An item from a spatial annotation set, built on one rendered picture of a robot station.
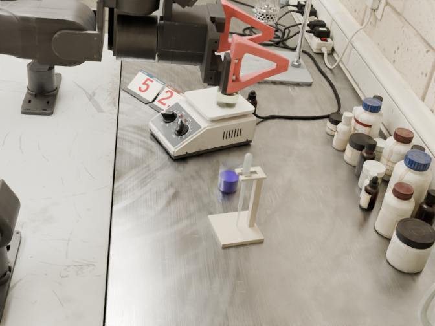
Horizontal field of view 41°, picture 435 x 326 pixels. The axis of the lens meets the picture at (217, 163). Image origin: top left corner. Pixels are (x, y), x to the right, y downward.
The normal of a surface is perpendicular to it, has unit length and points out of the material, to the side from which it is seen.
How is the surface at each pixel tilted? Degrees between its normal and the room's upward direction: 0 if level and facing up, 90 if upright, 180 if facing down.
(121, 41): 81
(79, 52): 90
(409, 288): 0
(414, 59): 90
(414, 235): 1
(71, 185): 0
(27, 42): 93
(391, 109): 90
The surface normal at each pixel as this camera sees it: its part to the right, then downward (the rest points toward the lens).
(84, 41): 0.11, 0.56
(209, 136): 0.49, 0.53
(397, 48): -0.99, -0.04
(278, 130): 0.11, -0.83
